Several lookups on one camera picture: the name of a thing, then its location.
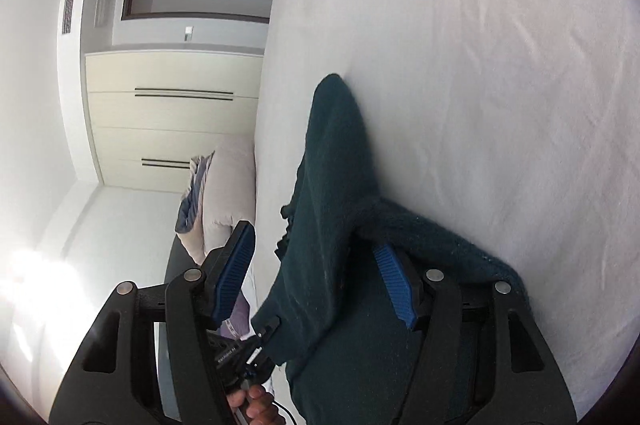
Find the white bed sheet mattress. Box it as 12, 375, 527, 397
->
255, 0, 639, 415

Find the person's left hand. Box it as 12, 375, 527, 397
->
227, 385, 285, 425

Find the folded beige duvet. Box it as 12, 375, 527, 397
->
175, 136, 256, 266

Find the cream wardrobe with black handles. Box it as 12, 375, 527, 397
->
85, 50, 262, 193

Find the dark green knit sweater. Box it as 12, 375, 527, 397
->
253, 74, 524, 424

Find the purple patterned pillow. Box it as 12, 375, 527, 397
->
219, 292, 255, 339

